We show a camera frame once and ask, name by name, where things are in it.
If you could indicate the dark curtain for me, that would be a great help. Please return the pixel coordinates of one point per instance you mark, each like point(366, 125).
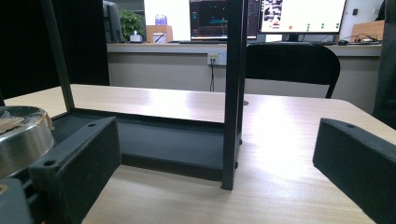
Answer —
point(387, 62)
point(28, 46)

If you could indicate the grey office desk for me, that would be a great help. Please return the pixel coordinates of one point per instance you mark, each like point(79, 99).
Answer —
point(174, 48)

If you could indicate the white wall socket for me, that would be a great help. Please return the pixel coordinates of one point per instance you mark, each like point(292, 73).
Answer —
point(217, 58)

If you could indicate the large brown cardboard box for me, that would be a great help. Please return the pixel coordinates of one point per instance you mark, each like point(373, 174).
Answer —
point(369, 29)

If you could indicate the black folding chair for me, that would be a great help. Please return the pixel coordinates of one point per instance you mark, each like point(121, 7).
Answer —
point(289, 65)

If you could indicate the black monitor back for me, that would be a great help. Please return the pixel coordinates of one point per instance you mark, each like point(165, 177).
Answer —
point(112, 21)

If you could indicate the white cup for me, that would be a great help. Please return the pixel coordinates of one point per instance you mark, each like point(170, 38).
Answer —
point(159, 38)

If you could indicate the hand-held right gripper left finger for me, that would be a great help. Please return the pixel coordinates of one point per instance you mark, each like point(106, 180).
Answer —
point(77, 161)

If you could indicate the monitor with dark screen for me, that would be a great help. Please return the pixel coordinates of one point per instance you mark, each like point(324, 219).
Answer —
point(208, 18)

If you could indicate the steel-lidded spice jar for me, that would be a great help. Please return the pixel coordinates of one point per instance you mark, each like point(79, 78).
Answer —
point(21, 146)

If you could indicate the green potted plant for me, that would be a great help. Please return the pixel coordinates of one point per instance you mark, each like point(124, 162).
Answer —
point(130, 20)

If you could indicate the black keyboard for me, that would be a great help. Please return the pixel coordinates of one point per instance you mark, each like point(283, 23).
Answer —
point(202, 41)

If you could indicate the black computer mouse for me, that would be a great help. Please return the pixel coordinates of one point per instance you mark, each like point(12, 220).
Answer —
point(342, 42)

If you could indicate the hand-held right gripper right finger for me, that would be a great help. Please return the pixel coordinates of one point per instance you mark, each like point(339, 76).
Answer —
point(358, 168)

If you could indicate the white tissue box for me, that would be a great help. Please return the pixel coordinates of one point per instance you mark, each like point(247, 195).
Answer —
point(135, 38)

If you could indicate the black metal two-tier rack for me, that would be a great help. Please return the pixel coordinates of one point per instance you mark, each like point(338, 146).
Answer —
point(231, 93)

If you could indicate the monitor with white screen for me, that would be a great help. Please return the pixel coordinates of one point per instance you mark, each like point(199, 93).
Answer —
point(302, 15)

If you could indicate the white display panel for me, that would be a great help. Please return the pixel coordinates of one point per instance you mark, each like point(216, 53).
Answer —
point(168, 7)

